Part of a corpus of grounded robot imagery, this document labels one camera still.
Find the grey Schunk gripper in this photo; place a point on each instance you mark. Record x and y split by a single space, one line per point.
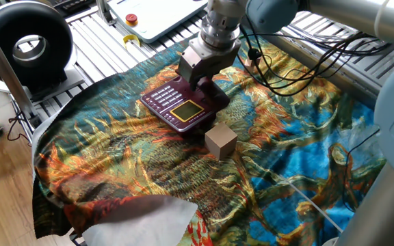
200 65

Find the aluminium table edge rail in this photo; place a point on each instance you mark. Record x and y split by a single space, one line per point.
347 80

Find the aluminium frame beam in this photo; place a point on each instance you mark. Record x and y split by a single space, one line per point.
104 12
5 71

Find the sunflower print tablecloth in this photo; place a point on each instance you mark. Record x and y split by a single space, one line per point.
149 164

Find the white teach pendant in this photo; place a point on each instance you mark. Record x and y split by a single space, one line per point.
163 17

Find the black keyboard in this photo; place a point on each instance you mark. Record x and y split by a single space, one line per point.
74 4

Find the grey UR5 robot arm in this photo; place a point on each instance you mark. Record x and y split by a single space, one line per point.
354 17

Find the red emergency stop button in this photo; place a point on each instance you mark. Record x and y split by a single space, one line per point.
131 18

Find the yellow tape strip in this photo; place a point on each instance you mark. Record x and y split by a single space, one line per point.
127 37

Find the large wooden cube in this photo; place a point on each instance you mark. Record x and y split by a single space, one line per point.
221 141

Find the maroon telephone base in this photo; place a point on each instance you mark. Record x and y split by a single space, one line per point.
186 111

